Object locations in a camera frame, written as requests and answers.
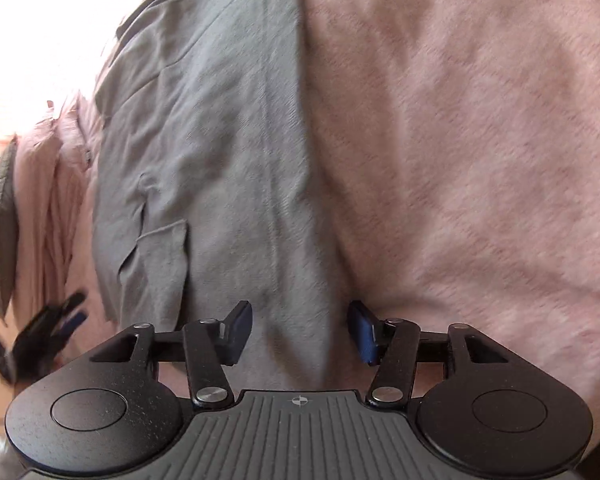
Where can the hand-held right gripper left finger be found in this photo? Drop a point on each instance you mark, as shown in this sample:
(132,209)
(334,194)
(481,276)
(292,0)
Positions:
(243,329)

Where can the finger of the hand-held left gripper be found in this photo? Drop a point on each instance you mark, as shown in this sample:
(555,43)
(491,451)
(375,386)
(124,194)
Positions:
(74,325)
(67,304)

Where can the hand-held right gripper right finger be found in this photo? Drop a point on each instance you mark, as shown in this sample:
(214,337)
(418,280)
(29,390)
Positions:
(359,332)

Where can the grey garment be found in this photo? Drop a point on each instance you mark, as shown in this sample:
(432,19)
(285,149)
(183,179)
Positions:
(205,160)

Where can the pink pillow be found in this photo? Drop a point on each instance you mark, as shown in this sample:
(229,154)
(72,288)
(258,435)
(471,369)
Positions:
(45,210)

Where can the pink bedspread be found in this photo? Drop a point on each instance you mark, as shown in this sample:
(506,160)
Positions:
(455,160)

